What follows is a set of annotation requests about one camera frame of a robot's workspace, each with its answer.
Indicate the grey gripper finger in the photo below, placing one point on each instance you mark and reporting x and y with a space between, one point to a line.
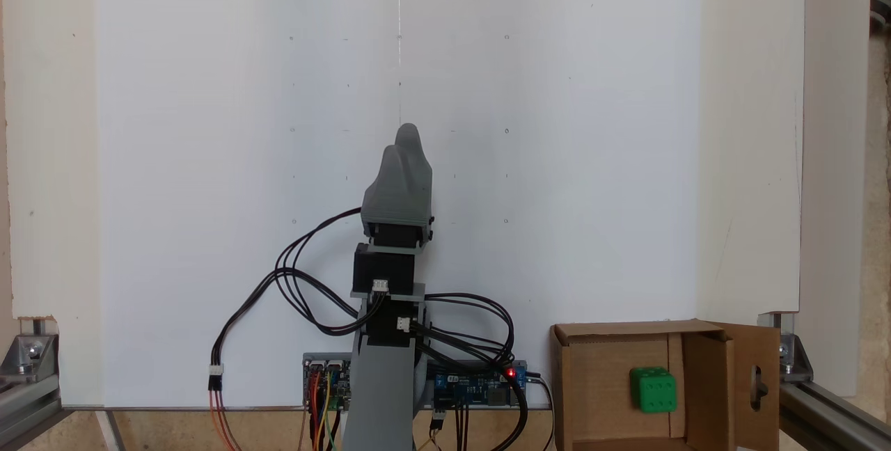
390 172
416 162

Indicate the green dice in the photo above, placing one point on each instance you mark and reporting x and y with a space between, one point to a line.
653 390

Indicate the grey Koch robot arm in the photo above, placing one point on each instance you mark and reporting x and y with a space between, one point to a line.
379 395

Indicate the white paper sheet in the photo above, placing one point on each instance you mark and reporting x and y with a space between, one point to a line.
209 124
592 124

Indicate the green circuit board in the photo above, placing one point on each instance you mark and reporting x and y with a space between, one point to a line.
339 387

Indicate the blue circuit board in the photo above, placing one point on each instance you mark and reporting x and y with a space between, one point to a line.
473 388

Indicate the brown cardboard box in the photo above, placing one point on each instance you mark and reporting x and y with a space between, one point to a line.
598 395

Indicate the metal corner bracket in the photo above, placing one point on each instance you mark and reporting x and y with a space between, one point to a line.
31 353
793 360

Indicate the aluminium frame post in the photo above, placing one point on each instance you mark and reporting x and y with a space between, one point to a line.
21 413
828 417

